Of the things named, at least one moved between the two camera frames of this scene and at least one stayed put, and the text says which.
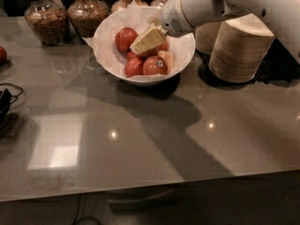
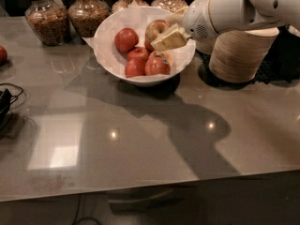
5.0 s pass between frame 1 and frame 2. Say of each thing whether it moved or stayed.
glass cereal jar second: stayed
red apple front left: stayed
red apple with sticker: stayed
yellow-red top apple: moved
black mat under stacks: stayed
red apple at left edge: stayed
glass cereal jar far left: stayed
